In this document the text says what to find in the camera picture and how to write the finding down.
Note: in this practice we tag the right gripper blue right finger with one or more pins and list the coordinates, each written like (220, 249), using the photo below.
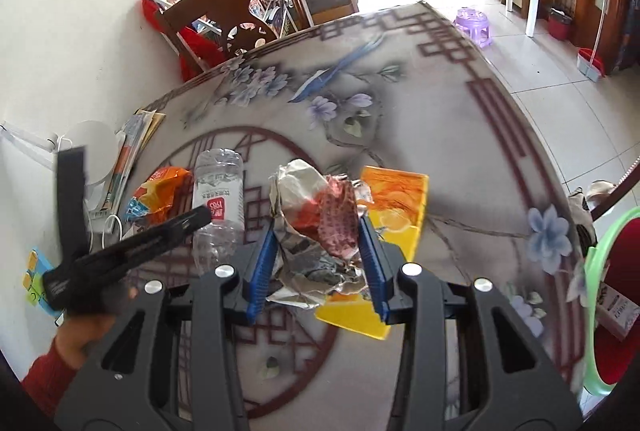
(381, 262)

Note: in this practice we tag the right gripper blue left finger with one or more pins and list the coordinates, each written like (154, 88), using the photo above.
(258, 273)

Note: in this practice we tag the yellow iced tea carton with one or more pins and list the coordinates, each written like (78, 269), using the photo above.
(389, 235)

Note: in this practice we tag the red sleeve forearm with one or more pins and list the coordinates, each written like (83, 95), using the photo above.
(48, 379)

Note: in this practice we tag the green red trash bin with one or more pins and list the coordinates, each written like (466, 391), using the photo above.
(612, 280)

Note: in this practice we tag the left hand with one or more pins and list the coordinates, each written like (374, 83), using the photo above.
(77, 332)

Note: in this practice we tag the white power adapter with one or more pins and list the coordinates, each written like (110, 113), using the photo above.
(104, 222)

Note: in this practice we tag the clear plastic water bottle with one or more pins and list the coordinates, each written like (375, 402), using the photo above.
(218, 185)

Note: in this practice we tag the orange snack bag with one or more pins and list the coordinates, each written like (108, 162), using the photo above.
(152, 200)

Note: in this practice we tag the white round lamp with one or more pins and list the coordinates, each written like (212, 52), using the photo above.
(101, 146)

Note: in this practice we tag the stack of books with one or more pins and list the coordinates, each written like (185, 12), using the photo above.
(132, 137)

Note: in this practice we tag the red bag on chair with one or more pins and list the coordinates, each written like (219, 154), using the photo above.
(195, 52)

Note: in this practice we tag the milk carton in bin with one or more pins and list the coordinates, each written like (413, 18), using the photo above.
(615, 312)

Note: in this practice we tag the purple plastic stool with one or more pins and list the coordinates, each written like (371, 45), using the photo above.
(475, 25)

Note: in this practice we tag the dark wooden chair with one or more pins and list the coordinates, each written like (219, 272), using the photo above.
(235, 10)

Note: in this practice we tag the broom with dustpan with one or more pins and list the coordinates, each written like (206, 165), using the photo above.
(587, 61)

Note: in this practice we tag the small red bin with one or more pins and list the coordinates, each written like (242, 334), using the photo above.
(559, 23)

